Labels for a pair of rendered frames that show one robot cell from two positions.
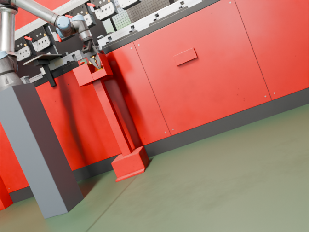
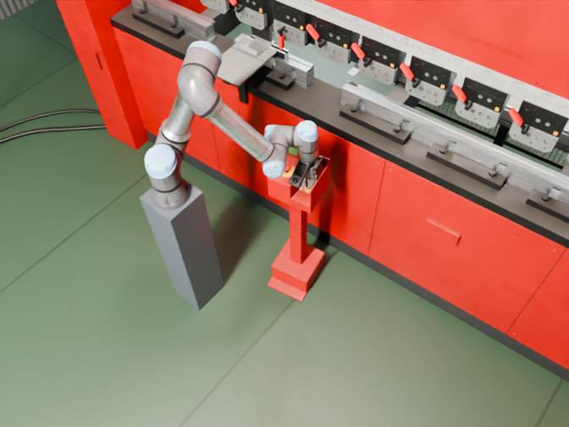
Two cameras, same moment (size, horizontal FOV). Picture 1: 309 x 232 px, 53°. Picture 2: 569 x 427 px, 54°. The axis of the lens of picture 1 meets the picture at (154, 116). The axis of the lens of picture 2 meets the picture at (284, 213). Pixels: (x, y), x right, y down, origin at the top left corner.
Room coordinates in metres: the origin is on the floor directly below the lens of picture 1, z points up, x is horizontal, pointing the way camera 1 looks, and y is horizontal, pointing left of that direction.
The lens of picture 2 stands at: (0.72, -0.19, 2.51)
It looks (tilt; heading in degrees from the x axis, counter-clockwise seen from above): 54 degrees down; 21
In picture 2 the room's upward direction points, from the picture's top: 2 degrees counter-clockwise
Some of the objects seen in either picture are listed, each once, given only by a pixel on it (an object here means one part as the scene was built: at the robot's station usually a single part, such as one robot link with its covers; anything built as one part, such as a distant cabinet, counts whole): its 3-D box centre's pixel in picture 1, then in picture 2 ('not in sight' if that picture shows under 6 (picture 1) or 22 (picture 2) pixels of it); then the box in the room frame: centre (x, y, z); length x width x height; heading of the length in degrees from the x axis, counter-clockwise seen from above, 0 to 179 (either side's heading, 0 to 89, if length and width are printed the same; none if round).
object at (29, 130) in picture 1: (38, 150); (186, 247); (1.85, 0.72, 0.39); 0.18 x 0.18 x 0.78; 69
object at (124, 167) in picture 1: (130, 163); (295, 268); (2.08, 0.27, 0.06); 0.25 x 0.20 x 0.12; 170
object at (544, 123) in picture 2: not in sight; (540, 120); (2.25, -0.54, 1.18); 0.15 x 0.09 x 0.17; 73
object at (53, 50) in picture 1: (51, 53); (262, 31); (2.60, 0.59, 1.05); 0.10 x 0.02 x 0.10; 73
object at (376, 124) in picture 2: (120, 40); (373, 124); (2.36, 0.02, 0.89); 0.30 x 0.05 x 0.03; 73
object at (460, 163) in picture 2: (168, 17); (465, 166); (2.25, -0.36, 0.89); 0.30 x 0.05 x 0.03; 73
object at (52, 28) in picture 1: (61, 28); (295, 19); (2.54, 0.42, 1.18); 0.15 x 0.09 x 0.17; 73
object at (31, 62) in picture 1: (43, 59); (241, 60); (2.46, 0.63, 1.00); 0.26 x 0.18 x 0.01; 163
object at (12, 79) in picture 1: (8, 81); (168, 186); (1.85, 0.72, 0.82); 0.15 x 0.15 x 0.10
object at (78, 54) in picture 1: (62, 64); (273, 60); (2.58, 0.53, 0.92); 0.39 x 0.06 x 0.10; 73
